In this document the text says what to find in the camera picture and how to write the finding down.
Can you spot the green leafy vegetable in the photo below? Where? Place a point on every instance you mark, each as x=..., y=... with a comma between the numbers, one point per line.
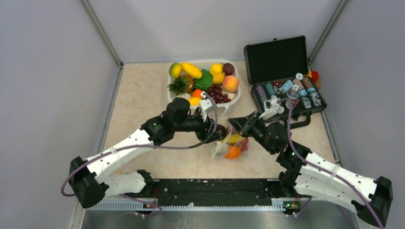
x=205, y=81

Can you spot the black poker chip case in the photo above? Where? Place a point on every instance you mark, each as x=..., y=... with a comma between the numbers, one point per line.
x=278, y=69

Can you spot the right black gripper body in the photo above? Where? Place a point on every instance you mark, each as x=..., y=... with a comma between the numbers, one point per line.
x=254, y=127

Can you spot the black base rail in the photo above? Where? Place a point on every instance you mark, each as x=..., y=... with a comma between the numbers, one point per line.
x=219, y=193

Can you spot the green yellow mango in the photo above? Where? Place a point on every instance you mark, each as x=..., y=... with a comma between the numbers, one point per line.
x=175, y=70

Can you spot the orange persimmon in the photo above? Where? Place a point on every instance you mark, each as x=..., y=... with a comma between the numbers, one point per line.
x=233, y=152

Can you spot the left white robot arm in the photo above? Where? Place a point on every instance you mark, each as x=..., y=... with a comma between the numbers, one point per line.
x=91, y=179

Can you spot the pineapple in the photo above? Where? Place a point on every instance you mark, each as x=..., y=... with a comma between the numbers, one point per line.
x=190, y=82

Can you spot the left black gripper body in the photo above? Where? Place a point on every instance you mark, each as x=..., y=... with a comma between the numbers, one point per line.
x=196, y=123

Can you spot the yellow lemon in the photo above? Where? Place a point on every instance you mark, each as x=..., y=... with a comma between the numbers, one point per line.
x=194, y=101

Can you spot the purple grape bunch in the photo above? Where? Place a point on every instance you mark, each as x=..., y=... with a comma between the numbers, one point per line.
x=218, y=94

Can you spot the small orange tangerine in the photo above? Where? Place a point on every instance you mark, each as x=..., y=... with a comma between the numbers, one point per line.
x=197, y=93

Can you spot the dark purple passion fruit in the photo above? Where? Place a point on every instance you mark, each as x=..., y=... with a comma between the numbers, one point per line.
x=228, y=69

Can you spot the white plastic fruit basket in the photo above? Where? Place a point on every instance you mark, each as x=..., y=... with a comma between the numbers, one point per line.
x=206, y=64

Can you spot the clear zip top bag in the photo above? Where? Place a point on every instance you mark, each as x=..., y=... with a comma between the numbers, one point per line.
x=224, y=114

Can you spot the white peeled banana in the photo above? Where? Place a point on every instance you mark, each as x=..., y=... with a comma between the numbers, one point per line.
x=220, y=149

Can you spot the yellow wrinkled fruit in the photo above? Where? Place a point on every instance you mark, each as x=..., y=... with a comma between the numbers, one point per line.
x=218, y=78

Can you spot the peach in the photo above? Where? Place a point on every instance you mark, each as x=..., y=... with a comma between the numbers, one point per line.
x=230, y=83

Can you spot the green pineapple crown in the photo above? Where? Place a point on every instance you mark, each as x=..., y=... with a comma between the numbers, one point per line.
x=178, y=86

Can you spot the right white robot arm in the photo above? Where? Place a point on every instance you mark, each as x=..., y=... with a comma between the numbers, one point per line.
x=309, y=174

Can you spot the dark purple plum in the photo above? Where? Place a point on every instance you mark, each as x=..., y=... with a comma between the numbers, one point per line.
x=222, y=131

